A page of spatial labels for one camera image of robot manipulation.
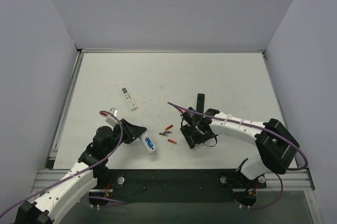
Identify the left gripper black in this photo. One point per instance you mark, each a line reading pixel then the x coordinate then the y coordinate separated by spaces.
pixel 129 131

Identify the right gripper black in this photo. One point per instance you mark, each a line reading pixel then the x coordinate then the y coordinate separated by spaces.
pixel 190 134

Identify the white rounded remote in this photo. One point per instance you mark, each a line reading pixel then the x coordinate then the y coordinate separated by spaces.
pixel 142 139

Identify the blue battery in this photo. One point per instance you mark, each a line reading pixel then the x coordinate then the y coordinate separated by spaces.
pixel 149 143

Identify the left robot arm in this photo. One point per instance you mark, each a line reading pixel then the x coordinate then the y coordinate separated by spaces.
pixel 55 201

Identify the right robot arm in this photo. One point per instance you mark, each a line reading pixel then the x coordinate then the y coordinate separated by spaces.
pixel 276 147

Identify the white air conditioner remote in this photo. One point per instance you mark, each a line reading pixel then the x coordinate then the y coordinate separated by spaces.
pixel 129 99

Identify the black slim remote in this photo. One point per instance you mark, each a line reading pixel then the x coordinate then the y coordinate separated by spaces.
pixel 200 102

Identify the red orange battery lower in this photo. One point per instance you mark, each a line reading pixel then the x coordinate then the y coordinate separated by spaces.
pixel 172 141

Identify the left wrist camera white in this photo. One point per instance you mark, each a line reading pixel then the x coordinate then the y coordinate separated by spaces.
pixel 110 117

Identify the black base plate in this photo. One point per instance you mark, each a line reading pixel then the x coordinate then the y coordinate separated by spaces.
pixel 173 185

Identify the aluminium front rail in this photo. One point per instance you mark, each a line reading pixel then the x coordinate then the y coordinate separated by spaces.
pixel 45 178

